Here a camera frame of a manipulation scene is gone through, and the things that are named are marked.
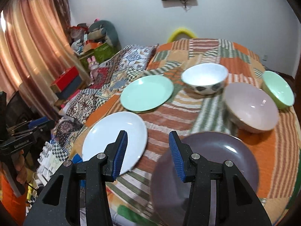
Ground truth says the white plate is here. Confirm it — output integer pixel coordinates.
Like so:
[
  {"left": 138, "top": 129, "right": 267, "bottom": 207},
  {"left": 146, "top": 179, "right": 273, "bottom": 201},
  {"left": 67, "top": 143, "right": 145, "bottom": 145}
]
[{"left": 82, "top": 112, "right": 147, "bottom": 175}]

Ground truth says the purple plate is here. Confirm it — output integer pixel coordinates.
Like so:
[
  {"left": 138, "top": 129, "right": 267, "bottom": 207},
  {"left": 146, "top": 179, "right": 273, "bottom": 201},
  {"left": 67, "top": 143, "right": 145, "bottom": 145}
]
[{"left": 150, "top": 132, "right": 259, "bottom": 225}]

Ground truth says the mint green plate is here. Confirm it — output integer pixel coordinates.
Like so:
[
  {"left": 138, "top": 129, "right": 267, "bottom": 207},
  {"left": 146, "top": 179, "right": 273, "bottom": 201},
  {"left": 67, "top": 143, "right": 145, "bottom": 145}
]
[{"left": 120, "top": 75, "right": 174, "bottom": 112}]

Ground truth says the pink bowl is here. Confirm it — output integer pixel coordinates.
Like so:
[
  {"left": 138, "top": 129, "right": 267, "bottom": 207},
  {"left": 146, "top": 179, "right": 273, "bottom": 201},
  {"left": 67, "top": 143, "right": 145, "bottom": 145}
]
[{"left": 223, "top": 83, "right": 280, "bottom": 133}]

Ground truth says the mint green bowl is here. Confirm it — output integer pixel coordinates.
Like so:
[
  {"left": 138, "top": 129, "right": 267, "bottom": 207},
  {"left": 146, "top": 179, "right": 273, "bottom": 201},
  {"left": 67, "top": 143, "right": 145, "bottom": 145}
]
[{"left": 261, "top": 70, "right": 295, "bottom": 110}]

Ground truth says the white patterned bowl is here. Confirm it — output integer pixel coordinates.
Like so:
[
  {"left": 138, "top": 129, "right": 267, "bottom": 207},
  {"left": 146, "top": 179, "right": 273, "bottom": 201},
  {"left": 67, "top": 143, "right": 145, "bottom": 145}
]
[{"left": 181, "top": 63, "right": 229, "bottom": 95}]

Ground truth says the person's left hand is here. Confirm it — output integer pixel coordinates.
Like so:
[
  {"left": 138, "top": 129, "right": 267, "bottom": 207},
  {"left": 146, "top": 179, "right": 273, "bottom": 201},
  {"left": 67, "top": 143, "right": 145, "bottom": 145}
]
[{"left": 14, "top": 150, "right": 27, "bottom": 185}]

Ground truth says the red box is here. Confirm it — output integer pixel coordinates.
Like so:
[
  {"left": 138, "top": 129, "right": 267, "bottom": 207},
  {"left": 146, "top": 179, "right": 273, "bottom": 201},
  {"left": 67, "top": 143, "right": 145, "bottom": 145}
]
[{"left": 50, "top": 66, "right": 79, "bottom": 93}]

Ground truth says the orange striped patchwork blanket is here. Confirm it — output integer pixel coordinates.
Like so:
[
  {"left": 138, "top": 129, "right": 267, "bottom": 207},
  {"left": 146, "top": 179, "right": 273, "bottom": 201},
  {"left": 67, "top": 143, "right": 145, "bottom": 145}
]
[{"left": 71, "top": 39, "right": 300, "bottom": 225}]

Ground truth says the dark blue box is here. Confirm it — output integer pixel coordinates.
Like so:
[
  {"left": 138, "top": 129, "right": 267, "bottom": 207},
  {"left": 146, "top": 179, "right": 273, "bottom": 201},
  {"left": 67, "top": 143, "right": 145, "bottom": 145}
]
[{"left": 56, "top": 76, "right": 82, "bottom": 99}]

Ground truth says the pink orange curtain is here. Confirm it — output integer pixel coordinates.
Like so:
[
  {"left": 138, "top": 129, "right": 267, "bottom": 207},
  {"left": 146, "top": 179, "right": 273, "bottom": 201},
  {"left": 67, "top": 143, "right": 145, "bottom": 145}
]
[{"left": 1, "top": 0, "right": 90, "bottom": 120}]

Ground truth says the pink bunny toy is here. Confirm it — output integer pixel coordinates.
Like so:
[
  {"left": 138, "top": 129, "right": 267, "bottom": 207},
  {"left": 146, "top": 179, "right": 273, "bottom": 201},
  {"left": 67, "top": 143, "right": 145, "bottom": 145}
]
[{"left": 87, "top": 56, "right": 99, "bottom": 81}]

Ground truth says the colourful geometric patterned quilt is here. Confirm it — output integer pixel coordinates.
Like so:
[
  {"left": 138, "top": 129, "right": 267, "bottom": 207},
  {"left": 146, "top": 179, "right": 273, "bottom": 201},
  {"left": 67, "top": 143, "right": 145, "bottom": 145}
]
[{"left": 37, "top": 44, "right": 159, "bottom": 184}]

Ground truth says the green cardboard box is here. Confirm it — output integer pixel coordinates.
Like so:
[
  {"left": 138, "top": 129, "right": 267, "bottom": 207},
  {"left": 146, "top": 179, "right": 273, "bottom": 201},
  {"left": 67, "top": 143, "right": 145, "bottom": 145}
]
[{"left": 79, "top": 43, "right": 118, "bottom": 73}]

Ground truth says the grey stuffed plush toy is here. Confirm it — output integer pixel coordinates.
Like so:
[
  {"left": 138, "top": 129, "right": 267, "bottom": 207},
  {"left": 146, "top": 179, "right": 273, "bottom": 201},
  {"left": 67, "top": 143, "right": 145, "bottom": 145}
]
[{"left": 88, "top": 20, "right": 119, "bottom": 47}]

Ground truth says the yellow foam hoop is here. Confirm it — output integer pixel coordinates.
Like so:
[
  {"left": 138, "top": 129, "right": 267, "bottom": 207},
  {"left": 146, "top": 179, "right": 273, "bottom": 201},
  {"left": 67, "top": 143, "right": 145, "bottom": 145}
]
[{"left": 167, "top": 27, "right": 198, "bottom": 43}]

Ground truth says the white wall socket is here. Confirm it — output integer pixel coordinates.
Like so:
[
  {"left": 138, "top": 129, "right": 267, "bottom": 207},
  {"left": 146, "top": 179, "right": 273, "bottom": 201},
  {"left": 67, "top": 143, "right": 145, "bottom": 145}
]
[{"left": 262, "top": 55, "right": 268, "bottom": 61}]

